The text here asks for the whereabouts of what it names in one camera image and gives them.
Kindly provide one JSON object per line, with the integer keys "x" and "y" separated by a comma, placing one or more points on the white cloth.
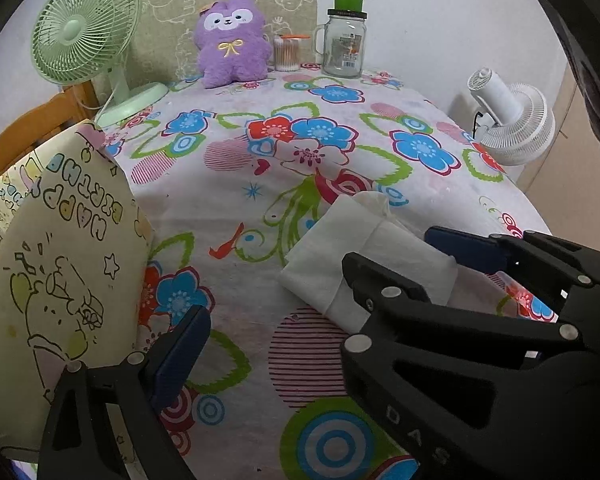
{"x": 340, "y": 245}

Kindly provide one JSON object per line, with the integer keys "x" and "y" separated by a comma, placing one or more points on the cotton swab container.
{"x": 286, "y": 55}

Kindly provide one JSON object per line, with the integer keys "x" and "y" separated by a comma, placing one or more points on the green desk fan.
{"x": 75, "y": 30}

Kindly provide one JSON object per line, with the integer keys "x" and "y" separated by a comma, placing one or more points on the glass jar with green lid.
{"x": 342, "y": 55}

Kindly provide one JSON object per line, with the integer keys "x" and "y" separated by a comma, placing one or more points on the floral tablecloth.
{"x": 280, "y": 200}

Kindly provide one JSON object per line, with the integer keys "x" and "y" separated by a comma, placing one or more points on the purple plush toy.
{"x": 230, "y": 55}

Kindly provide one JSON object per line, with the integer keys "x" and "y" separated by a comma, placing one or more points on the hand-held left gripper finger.
{"x": 180, "y": 355}

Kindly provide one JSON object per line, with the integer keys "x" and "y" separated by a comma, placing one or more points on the white standing fan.
{"x": 525, "y": 125}

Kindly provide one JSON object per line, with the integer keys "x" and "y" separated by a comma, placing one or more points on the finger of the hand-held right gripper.
{"x": 380, "y": 280}
{"x": 460, "y": 249}

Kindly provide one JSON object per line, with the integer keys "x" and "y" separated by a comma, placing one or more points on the yellow birthday cushion cover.
{"x": 70, "y": 240}

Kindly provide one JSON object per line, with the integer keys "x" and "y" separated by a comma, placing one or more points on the beige door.
{"x": 580, "y": 160}

